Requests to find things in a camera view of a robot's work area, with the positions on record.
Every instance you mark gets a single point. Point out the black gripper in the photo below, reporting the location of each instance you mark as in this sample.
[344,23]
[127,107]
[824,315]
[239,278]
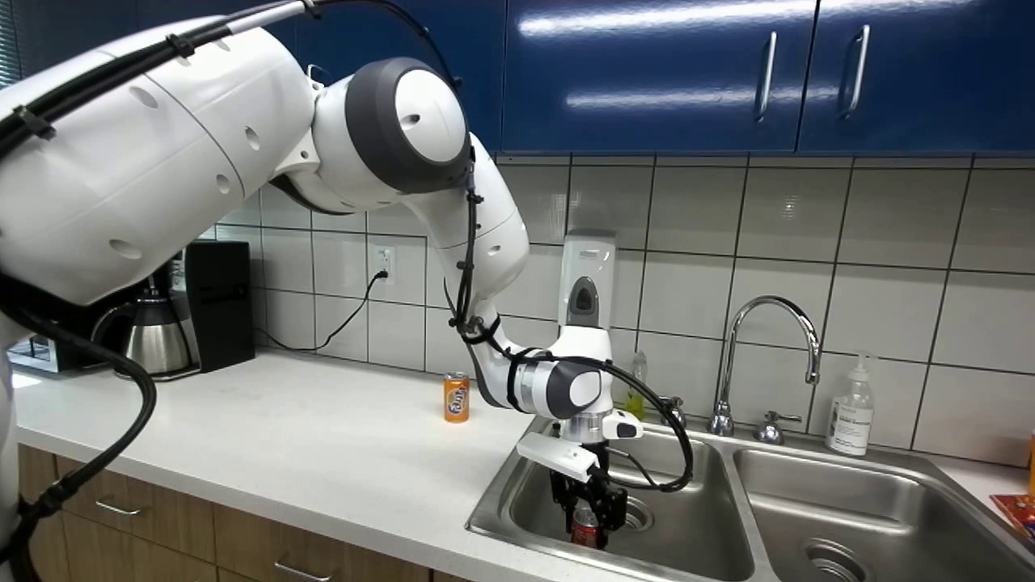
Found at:
[588,494]

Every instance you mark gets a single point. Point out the red soda can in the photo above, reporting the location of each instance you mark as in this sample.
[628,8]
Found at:
[588,533]

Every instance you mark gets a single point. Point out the stainless steel double sink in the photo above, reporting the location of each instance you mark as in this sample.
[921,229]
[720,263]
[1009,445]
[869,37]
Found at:
[714,520]

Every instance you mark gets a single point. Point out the green dish soap bottle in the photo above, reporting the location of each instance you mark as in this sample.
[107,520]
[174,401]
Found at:
[638,399]

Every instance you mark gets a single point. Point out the chrome faucet knob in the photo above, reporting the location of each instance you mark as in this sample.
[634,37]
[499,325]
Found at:
[673,411]
[771,427]

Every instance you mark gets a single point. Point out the chrome gooseneck faucet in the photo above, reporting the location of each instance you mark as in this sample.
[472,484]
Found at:
[727,367]

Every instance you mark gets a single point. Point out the clear pump soap bottle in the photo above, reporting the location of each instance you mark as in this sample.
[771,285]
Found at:
[853,424]

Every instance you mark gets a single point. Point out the wooden base cabinet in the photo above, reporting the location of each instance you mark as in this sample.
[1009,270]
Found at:
[184,522]

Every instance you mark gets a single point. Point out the black coffee maker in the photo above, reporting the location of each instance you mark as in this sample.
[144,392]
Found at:
[222,303]

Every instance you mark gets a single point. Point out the colourful snack packets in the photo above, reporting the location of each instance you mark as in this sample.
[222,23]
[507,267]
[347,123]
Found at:
[1020,516]

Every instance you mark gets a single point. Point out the orange plastic cup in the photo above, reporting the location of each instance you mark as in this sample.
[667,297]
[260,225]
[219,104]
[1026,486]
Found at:
[1030,471]

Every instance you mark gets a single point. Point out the steel coffee carafe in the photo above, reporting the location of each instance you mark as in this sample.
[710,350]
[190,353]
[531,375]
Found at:
[164,343]

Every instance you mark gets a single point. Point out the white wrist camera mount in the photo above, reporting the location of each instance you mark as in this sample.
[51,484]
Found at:
[556,455]

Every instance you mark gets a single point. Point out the white wall soap dispenser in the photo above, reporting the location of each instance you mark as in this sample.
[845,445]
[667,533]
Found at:
[588,263]

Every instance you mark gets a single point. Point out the white wall outlet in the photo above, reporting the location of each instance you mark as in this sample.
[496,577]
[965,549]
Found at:
[382,260]

